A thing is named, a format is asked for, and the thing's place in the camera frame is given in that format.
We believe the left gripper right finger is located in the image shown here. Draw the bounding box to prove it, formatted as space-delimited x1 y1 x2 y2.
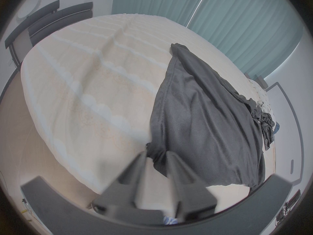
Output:
166 152 218 217

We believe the blue-green curtain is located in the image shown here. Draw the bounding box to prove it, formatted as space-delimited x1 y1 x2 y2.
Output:
187 0 304 83
112 0 212 29

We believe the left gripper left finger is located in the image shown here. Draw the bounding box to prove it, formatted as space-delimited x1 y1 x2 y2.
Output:
92 151 148 212

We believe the grey bedside table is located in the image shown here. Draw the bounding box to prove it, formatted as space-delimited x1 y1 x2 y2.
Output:
254 74 268 88

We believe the black dressing table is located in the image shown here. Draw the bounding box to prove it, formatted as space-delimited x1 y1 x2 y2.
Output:
4 0 61 68

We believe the black garment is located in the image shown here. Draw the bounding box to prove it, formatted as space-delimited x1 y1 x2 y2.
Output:
247 97 275 152

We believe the white printed pillow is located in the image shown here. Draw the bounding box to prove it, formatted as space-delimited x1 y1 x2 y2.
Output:
246 78 269 107

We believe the bed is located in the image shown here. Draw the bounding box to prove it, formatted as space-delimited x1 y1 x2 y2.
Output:
21 14 304 210

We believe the pile of clothes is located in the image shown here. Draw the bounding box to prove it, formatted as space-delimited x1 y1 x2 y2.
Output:
255 101 280 134

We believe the round white mirror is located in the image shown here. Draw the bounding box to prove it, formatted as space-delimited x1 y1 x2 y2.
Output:
17 0 43 21

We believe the black chest of drawers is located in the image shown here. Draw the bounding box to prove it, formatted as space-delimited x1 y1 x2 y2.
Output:
28 2 94 46

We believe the black T-shirt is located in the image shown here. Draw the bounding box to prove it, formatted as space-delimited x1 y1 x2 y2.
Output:
146 43 266 188

